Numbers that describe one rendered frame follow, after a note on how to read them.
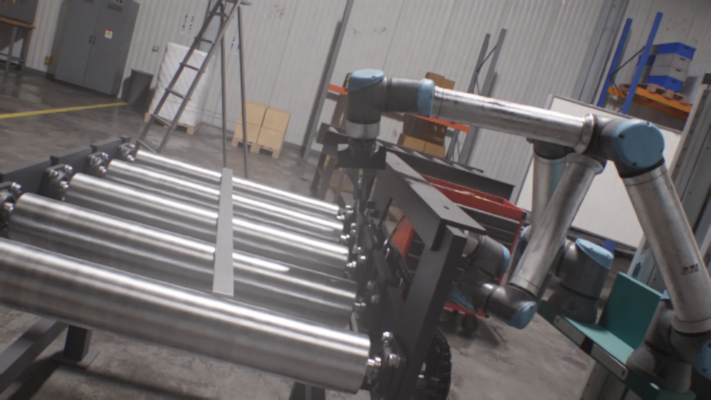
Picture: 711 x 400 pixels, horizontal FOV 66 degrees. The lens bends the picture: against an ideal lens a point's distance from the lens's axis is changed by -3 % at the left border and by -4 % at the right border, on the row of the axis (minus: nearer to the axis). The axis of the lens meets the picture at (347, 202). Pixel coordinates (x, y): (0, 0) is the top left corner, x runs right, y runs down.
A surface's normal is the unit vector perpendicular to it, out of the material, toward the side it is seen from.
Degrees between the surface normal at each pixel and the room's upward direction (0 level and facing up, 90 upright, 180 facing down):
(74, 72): 90
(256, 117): 90
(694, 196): 90
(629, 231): 90
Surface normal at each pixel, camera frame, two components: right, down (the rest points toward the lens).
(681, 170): -0.94, -0.24
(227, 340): 0.11, 0.07
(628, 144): -0.11, 0.04
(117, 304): 0.18, -0.22
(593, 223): -0.34, 0.07
